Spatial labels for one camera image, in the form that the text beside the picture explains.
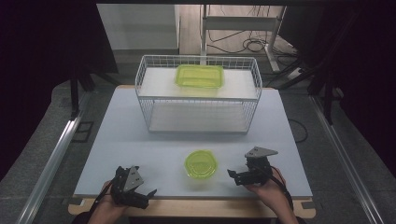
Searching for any white wire shelf rack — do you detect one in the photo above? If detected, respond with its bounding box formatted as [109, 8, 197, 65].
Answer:
[134, 54, 263, 135]

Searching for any white cabinet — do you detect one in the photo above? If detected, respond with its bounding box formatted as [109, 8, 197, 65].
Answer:
[95, 3, 181, 51]

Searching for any dark curtain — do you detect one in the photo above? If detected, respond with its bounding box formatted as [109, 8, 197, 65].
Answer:
[0, 0, 120, 181]
[278, 0, 396, 178]

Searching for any black floor bracket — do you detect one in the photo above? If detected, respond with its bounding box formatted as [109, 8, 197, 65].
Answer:
[71, 120, 94, 144]

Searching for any person's left hand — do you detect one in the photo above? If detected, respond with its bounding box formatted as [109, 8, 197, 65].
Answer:
[92, 180, 129, 220]

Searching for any black metal stand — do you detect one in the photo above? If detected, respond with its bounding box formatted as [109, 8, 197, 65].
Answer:
[68, 59, 96, 121]
[307, 59, 345, 126]

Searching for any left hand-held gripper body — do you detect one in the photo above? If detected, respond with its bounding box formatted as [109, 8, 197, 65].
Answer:
[109, 165, 150, 210]

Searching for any green rectangular plastic tray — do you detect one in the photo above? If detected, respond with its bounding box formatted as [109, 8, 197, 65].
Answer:
[174, 63, 225, 90]

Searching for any person's right hand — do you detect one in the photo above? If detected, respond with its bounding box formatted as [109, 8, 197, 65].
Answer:
[245, 174, 289, 210]

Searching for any white metal desk frame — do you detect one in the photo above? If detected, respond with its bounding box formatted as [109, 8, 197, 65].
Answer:
[200, 4, 288, 74]

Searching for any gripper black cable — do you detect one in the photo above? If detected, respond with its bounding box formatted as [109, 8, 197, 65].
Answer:
[88, 180, 115, 216]
[269, 165, 295, 211]

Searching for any aluminium rail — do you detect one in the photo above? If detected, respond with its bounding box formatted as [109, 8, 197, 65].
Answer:
[14, 91, 92, 224]
[309, 94, 386, 224]

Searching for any green round plastic bowl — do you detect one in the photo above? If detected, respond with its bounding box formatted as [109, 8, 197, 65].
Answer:
[183, 149, 219, 180]

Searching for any tangle of black cables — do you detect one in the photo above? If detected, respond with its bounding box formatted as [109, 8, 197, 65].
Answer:
[206, 5, 283, 54]

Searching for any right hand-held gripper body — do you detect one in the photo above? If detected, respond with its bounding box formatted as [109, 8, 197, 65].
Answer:
[244, 146, 279, 188]

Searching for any black floor cable loop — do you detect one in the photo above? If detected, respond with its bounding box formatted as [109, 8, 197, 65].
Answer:
[288, 118, 309, 145]

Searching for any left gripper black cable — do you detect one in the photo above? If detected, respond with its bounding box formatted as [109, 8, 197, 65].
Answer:
[88, 180, 115, 216]

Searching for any white power strip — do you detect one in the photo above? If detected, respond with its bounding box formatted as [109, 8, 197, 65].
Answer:
[287, 66, 304, 81]

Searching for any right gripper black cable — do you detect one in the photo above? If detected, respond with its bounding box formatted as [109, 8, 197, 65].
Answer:
[269, 165, 295, 211]

